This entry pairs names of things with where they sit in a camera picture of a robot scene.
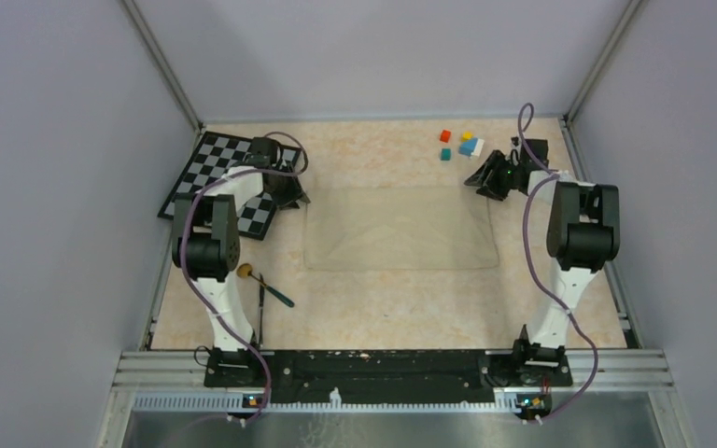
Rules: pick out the blue block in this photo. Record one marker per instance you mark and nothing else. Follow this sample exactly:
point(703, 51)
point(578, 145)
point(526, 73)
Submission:
point(465, 148)

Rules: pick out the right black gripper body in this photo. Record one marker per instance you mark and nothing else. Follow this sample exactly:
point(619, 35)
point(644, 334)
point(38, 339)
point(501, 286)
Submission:
point(513, 169)

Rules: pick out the aluminium frame rail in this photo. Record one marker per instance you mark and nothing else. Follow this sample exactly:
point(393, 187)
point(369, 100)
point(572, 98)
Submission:
point(619, 398)

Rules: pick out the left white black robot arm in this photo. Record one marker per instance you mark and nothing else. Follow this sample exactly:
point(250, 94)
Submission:
point(206, 231)

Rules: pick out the white block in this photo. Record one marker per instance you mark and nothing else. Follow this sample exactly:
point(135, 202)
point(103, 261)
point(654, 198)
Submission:
point(477, 149)

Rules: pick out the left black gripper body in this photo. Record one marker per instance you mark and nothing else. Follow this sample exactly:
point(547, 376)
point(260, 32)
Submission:
point(278, 188)

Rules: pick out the beige cloth napkin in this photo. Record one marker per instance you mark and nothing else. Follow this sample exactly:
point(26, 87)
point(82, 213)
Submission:
point(403, 228)

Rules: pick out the red cube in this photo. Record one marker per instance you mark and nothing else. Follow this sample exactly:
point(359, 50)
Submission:
point(445, 136)

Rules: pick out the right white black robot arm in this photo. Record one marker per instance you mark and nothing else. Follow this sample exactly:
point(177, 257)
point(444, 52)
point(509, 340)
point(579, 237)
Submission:
point(583, 234)

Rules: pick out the black grey checkerboard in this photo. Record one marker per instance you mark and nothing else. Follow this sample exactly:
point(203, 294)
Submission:
point(214, 154)

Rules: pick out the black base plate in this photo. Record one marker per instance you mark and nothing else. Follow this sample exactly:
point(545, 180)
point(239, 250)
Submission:
point(380, 376)

